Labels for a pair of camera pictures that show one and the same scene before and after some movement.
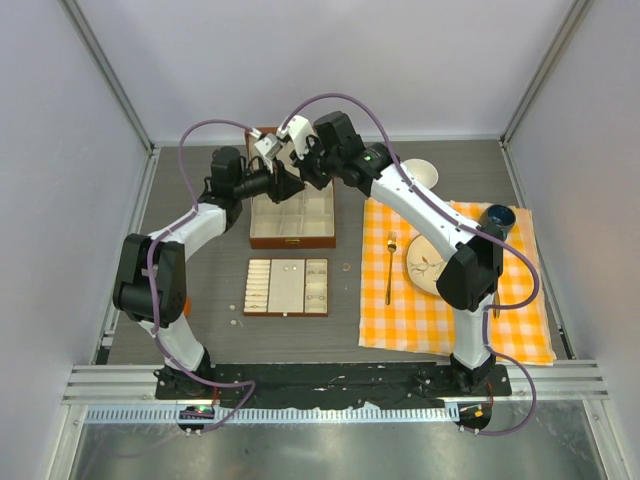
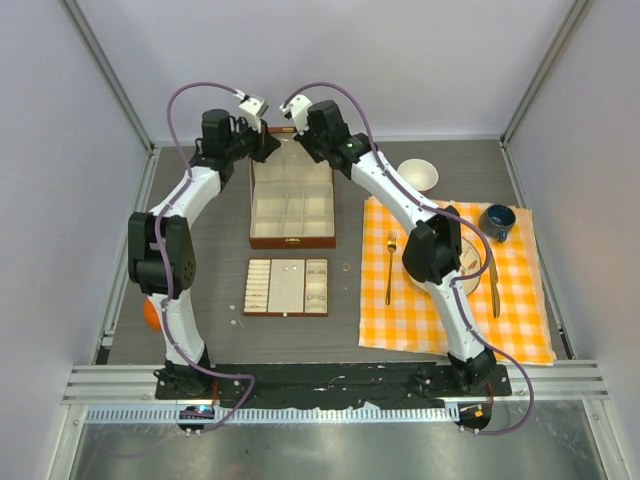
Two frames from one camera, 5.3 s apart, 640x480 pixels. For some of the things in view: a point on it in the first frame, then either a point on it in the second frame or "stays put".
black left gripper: x=283 y=184 -> x=265 y=144
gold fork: x=391 y=246 stays put
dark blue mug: x=496 y=220 stays put
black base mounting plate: x=348 y=384 stays put
